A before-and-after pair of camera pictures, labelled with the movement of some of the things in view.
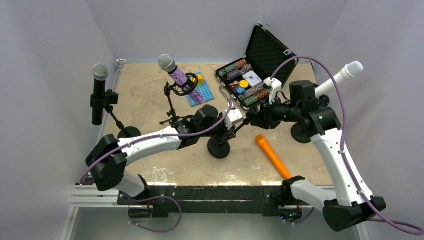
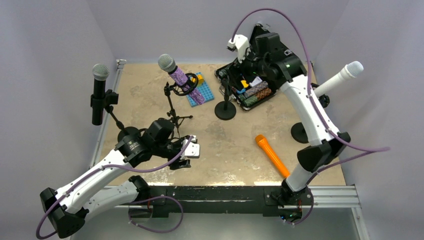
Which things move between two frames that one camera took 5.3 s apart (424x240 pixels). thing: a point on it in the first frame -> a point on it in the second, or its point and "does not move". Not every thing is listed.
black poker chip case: (265, 58) does not move
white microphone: (352, 69) does not move
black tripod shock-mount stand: (181, 90) does not move
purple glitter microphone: (167, 63) does not move
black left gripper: (226, 133) -> (177, 164)
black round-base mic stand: (219, 150) -> (225, 110)
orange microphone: (262, 141) does not move
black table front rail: (162, 200) does not move
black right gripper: (264, 119) -> (240, 67)
